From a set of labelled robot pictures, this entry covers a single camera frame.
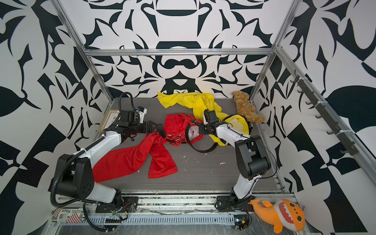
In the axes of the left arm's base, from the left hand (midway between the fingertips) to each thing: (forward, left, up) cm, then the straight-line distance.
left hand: (150, 122), depth 89 cm
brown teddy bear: (+14, -63, -6) cm, 65 cm away
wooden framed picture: (+15, +33, -13) cm, 39 cm away
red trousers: (-16, +10, -11) cm, 22 cm away
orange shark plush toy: (-48, -63, -5) cm, 79 cm away
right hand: (+1, -31, -7) cm, 32 cm away
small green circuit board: (-49, -46, -15) cm, 70 cm away
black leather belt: (0, -5, -5) cm, 8 cm away
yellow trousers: (+22, -31, -9) cm, 39 cm away
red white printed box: (-44, +35, -11) cm, 57 cm away
